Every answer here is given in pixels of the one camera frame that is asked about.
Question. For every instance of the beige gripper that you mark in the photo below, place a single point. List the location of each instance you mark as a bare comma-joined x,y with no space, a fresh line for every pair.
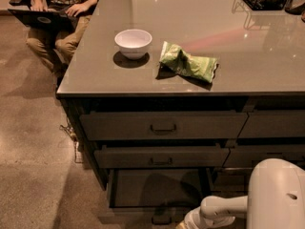
194,220

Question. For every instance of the drawer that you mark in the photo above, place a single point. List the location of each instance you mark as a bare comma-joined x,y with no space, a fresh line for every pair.
247,156
268,124
162,125
231,179
161,156
156,196

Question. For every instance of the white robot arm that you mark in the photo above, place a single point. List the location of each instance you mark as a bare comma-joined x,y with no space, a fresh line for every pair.
275,200

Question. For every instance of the dark counter cabinet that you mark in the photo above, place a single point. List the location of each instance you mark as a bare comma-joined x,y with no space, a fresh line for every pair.
260,67

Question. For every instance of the green chip bag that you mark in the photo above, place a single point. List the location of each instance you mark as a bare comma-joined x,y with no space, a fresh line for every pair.
185,64

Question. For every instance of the white bowl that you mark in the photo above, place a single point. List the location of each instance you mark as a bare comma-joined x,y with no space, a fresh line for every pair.
133,43

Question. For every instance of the seated person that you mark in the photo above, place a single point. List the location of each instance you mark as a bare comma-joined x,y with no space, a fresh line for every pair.
56,43

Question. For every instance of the black laptop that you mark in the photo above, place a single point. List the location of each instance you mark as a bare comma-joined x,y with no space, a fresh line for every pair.
46,20

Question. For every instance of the dark object at table corner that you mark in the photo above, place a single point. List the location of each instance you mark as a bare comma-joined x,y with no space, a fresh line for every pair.
295,7

